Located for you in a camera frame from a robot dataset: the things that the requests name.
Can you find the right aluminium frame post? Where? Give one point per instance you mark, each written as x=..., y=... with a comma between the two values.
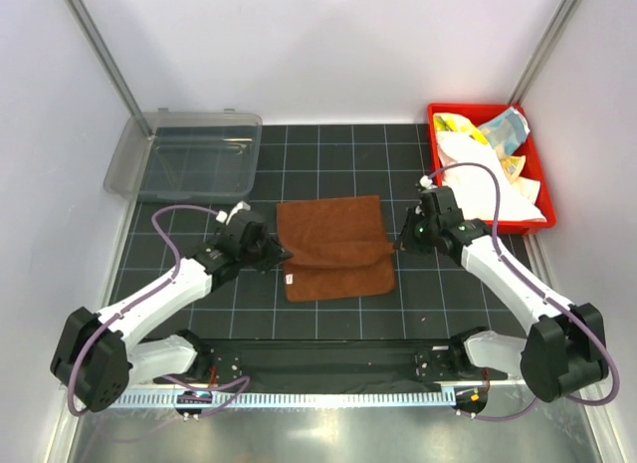
x=555, y=28

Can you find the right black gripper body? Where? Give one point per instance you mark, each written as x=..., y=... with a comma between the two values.
x=419, y=231

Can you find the brown towel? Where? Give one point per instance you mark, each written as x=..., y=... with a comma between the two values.
x=339, y=247

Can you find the slotted cable duct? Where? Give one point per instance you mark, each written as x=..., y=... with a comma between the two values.
x=180, y=398

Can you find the red plastic bin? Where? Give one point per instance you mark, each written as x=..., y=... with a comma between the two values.
x=478, y=114

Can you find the clear plastic bin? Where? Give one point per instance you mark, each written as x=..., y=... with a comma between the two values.
x=199, y=158

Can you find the left aluminium frame post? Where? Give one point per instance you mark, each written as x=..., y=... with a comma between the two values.
x=87, y=24

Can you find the aluminium frame post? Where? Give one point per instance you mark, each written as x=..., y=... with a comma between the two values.
x=555, y=28
x=87, y=24

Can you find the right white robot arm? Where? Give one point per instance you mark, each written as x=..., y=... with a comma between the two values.
x=563, y=349

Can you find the blue patterned towel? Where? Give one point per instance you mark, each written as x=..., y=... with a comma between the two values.
x=506, y=132

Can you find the white pink towel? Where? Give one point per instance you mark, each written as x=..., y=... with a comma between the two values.
x=480, y=184

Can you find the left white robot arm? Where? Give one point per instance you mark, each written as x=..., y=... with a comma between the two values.
x=101, y=354

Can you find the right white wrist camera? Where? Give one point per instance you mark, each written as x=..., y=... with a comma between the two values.
x=426, y=182

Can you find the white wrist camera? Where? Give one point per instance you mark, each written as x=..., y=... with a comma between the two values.
x=226, y=217
x=426, y=182

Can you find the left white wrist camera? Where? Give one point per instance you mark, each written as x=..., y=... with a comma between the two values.
x=226, y=217

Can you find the aluminium front rail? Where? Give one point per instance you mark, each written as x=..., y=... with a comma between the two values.
x=485, y=368

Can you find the yellow patterned towel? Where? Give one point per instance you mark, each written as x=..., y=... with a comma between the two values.
x=457, y=123

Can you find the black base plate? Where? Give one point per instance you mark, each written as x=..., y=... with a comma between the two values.
x=340, y=366

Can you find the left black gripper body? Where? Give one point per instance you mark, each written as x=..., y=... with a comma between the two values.
x=264, y=257

